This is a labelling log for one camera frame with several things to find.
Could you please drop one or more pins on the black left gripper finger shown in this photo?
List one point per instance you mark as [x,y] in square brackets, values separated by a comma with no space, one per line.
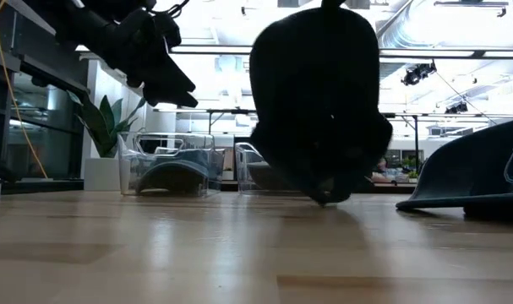
[173,78]
[167,99]

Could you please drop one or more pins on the blue denim cap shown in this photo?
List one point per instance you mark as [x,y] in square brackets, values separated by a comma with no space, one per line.
[171,166]
[463,169]

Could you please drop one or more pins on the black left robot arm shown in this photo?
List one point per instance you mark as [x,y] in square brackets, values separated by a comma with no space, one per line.
[91,21]

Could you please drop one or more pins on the clear plastic bin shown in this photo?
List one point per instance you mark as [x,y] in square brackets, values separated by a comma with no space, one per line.
[244,169]
[127,169]

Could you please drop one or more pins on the green plant in white pot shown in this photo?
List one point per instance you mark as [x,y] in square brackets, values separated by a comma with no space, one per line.
[102,173]

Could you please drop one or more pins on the person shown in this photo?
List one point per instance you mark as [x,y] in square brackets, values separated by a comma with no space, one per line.
[383,166]

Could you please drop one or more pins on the small green plant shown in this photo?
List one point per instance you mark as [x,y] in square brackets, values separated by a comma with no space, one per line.
[410,173]

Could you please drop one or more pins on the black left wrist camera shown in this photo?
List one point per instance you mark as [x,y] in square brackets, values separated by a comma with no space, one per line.
[169,31]

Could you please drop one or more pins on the black ceiling camera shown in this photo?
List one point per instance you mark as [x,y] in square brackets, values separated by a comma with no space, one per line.
[456,108]
[416,74]

